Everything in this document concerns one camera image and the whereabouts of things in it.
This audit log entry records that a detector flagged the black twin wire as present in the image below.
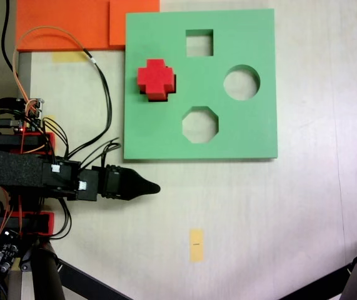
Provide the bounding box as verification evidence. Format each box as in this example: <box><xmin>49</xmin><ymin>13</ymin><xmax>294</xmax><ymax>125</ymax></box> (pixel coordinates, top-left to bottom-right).
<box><xmin>65</xmin><ymin>48</ymin><xmax>114</xmax><ymax>159</ymax></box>

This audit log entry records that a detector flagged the thick black cable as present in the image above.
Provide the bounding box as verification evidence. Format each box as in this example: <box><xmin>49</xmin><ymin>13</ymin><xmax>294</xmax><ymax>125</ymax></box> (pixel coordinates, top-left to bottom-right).
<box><xmin>1</xmin><ymin>0</ymin><xmax>14</xmax><ymax>72</ymax></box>

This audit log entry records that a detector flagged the large orange foam block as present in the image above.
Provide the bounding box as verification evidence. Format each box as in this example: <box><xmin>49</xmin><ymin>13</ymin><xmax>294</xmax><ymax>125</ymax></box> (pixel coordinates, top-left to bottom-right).
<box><xmin>16</xmin><ymin>0</ymin><xmax>111</xmax><ymax>52</ymax></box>

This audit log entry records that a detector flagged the circuit board with plugged cables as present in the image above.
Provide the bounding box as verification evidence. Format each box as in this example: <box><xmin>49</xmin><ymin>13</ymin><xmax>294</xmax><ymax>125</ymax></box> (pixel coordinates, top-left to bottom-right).
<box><xmin>13</xmin><ymin>97</ymin><xmax>46</xmax><ymax>132</ymax></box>

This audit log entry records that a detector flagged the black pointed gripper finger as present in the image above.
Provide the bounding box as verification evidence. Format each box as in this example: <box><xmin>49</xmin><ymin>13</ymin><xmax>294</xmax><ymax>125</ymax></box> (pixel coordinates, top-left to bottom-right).
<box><xmin>121</xmin><ymin>167</ymin><xmax>161</xmax><ymax>201</ymax></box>

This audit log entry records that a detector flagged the thin black tripod strut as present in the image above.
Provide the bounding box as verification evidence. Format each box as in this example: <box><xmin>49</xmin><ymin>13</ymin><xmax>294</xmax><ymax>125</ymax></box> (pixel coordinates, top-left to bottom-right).
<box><xmin>54</xmin><ymin>257</ymin><xmax>133</xmax><ymax>300</ymax></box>
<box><xmin>277</xmin><ymin>264</ymin><xmax>354</xmax><ymax>300</ymax></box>

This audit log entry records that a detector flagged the red cross-shaped block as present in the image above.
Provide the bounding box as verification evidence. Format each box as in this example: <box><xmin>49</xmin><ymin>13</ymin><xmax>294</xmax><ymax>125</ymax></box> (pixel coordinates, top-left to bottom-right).
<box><xmin>136</xmin><ymin>59</ymin><xmax>178</xmax><ymax>103</ymax></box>

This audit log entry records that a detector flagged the wide yellow tape strip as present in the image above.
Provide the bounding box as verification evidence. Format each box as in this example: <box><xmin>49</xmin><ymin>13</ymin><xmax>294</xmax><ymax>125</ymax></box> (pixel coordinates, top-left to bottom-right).
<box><xmin>52</xmin><ymin>52</ymin><xmax>88</xmax><ymax>64</ymax></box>

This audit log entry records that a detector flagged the yellow tape marker with print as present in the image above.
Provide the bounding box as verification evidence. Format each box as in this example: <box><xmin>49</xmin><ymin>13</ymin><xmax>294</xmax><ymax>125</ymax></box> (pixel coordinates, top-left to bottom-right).
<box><xmin>189</xmin><ymin>228</ymin><xmax>204</xmax><ymax>263</ymax></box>

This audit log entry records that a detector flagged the red and black table clamp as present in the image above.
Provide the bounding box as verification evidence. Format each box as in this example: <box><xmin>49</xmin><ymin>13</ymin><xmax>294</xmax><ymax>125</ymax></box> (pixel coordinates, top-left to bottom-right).
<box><xmin>0</xmin><ymin>130</ymin><xmax>57</xmax><ymax>156</ymax></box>
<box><xmin>0</xmin><ymin>211</ymin><xmax>56</xmax><ymax>236</ymax></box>

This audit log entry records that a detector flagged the thin orange wire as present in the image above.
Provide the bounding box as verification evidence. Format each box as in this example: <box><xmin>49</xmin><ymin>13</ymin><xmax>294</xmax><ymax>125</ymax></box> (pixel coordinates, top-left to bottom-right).
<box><xmin>12</xmin><ymin>26</ymin><xmax>89</xmax><ymax>117</ymax></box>

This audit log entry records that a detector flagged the black wire loop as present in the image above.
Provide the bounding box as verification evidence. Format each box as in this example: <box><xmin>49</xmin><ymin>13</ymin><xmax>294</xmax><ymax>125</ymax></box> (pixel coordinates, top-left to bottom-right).
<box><xmin>52</xmin><ymin>199</ymin><xmax>73</xmax><ymax>240</ymax></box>

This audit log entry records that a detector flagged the green shape sorter board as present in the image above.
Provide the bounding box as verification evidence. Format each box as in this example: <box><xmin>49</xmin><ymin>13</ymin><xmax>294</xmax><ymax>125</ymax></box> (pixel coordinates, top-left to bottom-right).
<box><xmin>123</xmin><ymin>8</ymin><xmax>279</xmax><ymax>162</ymax></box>

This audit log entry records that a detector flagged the black circuit board with capacitors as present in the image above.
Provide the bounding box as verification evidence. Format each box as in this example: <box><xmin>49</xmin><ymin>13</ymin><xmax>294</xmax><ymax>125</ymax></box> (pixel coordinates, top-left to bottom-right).
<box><xmin>0</xmin><ymin>230</ymin><xmax>20</xmax><ymax>277</ymax></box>

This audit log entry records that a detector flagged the black looping gripper wire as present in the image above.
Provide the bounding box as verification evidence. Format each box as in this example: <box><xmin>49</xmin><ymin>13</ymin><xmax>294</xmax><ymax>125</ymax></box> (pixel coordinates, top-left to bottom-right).
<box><xmin>101</xmin><ymin>136</ymin><xmax>121</xmax><ymax>167</ymax></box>

